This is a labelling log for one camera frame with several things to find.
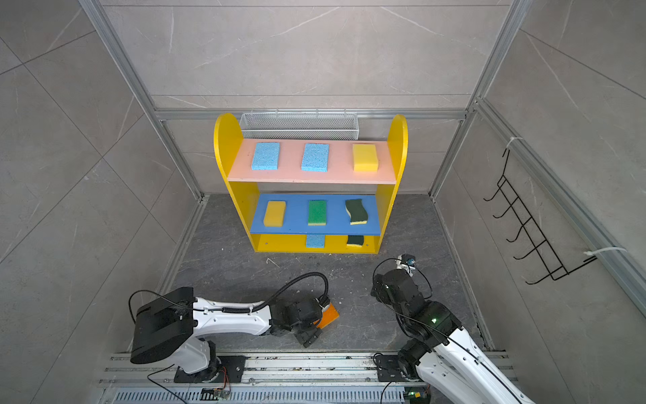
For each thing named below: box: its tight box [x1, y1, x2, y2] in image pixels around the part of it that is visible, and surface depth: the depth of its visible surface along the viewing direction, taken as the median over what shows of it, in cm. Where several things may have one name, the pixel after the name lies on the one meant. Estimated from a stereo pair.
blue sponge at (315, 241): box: [306, 233, 326, 249], surface depth 103 cm
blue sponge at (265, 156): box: [250, 142, 281, 171], surface depth 74 cm
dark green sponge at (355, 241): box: [346, 234, 365, 248], surface depth 102 cm
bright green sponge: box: [307, 199, 327, 227], surface depth 96 cm
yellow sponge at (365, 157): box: [352, 143, 379, 173], surface depth 73 cm
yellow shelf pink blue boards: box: [213, 112, 410, 254], surface depth 79 cm
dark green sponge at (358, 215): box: [344, 198, 369, 225], surface depth 96 cm
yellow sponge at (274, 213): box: [263, 200, 286, 228], surface depth 95 cm
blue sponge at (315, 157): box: [301, 143, 330, 173], surface depth 75 cm
